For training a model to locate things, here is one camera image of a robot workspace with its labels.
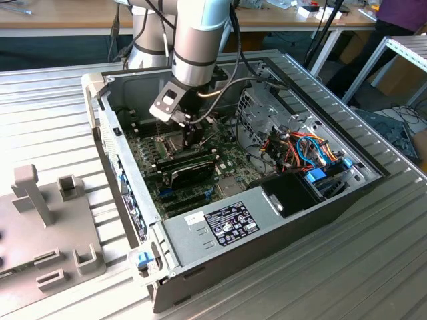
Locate black RAM stick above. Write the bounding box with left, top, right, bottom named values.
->
left=153, top=148, right=214, bottom=167
left=158, top=153, right=216, bottom=172

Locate black graphics card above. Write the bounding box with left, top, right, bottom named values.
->
left=163, top=162, right=217, bottom=191

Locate green motherboard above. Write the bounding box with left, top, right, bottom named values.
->
left=125, top=109, right=264, bottom=221

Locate black expansion slot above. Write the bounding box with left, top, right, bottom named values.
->
left=165, top=199, right=210, bottom=215
left=162, top=191, right=207, bottom=207

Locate grey chipset heatsink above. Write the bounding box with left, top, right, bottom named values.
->
left=218, top=177, right=244, bottom=198

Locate silver metal drive cage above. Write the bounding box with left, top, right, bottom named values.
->
left=234, top=87, right=286, bottom=149

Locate grey power supply unit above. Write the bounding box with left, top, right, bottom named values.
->
left=162, top=185, right=285, bottom=268

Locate blue disk carrier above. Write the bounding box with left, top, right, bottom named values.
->
left=304, top=158, right=355, bottom=201

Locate blue case latch tab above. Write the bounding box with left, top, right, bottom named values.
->
left=135, top=251, right=151, bottom=269

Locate grey PC case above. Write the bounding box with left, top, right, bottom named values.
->
left=81, top=49, right=391, bottom=314

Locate white box on desk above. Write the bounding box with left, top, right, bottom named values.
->
left=296, top=5, right=343, bottom=21

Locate black tripod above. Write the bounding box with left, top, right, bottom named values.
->
left=303, top=0, right=344, bottom=67

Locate cardboard box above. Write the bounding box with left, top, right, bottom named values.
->
left=338, top=31, right=368, bottom=66
left=370, top=56, right=423, bottom=97
left=412, top=128, right=427, bottom=164

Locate wooden desk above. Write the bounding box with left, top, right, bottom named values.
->
left=0, top=0, right=378, bottom=37

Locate dark panel on floor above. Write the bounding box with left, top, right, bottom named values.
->
left=353, top=108, right=420, bottom=163

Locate grey parts rack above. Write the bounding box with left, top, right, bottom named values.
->
left=0, top=163, right=107, bottom=311

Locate person in purple top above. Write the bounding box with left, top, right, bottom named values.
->
left=325, top=0, right=427, bottom=89

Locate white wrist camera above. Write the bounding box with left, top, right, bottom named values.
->
left=149, top=87, right=187, bottom=125

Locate black camera bracket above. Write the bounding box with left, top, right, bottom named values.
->
left=156, top=81, right=188, bottom=116

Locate black internal cable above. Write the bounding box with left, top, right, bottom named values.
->
left=233, top=111, right=280, bottom=176

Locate silver metal bracket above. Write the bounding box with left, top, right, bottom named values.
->
left=248, top=59, right=280, bottom=96

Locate orange red wire bundle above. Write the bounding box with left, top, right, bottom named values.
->
left=260, top=131, right=344, bottom=174

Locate blue data cable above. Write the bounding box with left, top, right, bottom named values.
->
left=296, top=135, right=327, bottom=169

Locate black camera cable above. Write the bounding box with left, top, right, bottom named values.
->
left=186, top=0, right=290, bottom=126

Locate grey cable with connector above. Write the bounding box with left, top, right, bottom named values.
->
left=108, top=0, right=134, bottom=67

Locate aluminium frame table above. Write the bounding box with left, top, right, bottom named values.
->
left=342, top=35, right=427, bottom=113

